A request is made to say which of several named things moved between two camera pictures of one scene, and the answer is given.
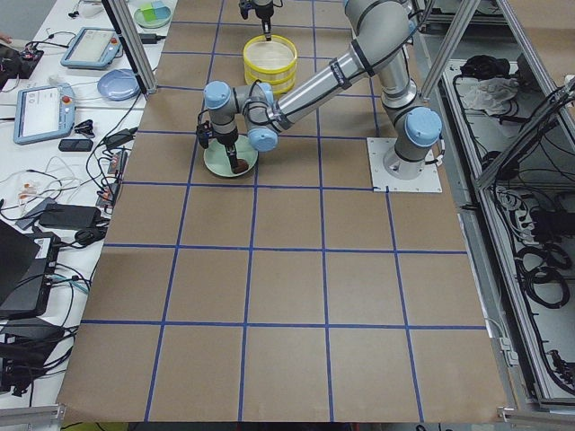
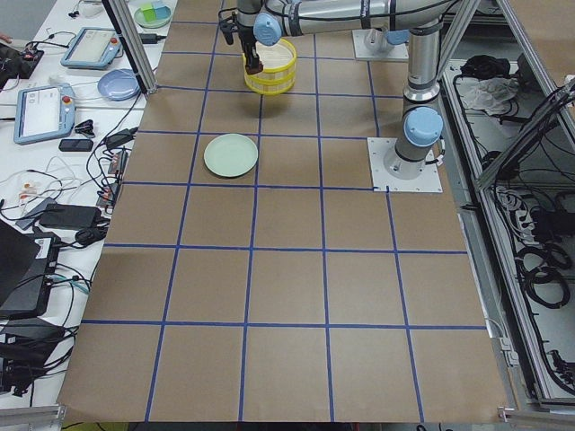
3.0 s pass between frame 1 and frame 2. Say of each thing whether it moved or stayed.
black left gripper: moved
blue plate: stayed
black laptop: stayed
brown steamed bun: moved
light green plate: stayed
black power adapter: stayed
